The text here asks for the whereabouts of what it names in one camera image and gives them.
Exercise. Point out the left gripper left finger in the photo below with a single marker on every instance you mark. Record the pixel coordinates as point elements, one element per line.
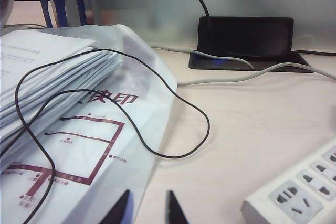
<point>119,211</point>

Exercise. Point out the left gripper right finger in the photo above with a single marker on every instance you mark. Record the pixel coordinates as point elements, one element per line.
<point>174,211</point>

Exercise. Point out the white power strip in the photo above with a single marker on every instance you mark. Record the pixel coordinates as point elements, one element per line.
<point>288,203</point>

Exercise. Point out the white printed plastic bag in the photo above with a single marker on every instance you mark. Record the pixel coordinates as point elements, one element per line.
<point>118,142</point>

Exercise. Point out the white paper stack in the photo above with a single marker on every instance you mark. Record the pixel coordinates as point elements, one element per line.
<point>52,64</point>

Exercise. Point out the black desk socket box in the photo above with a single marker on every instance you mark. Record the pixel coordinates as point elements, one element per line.
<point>249,35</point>

